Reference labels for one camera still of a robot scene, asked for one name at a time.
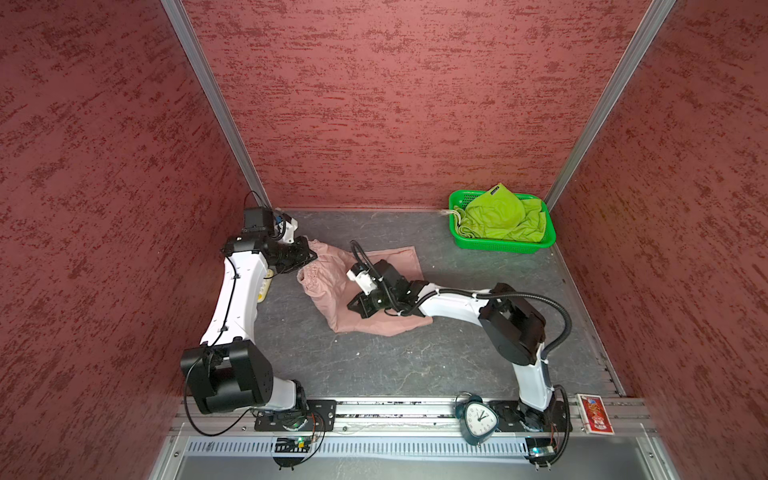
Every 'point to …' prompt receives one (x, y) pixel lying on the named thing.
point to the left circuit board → (296, 445)
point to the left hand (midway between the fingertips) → (315, 261)
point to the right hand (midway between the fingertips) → (349, 312)
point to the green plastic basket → (458, 198)
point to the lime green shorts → (500, 213)
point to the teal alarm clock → (478, 420)
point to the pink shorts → (324, 275)
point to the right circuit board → (541, 450)
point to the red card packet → (596, 418)
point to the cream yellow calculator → (265, 285)
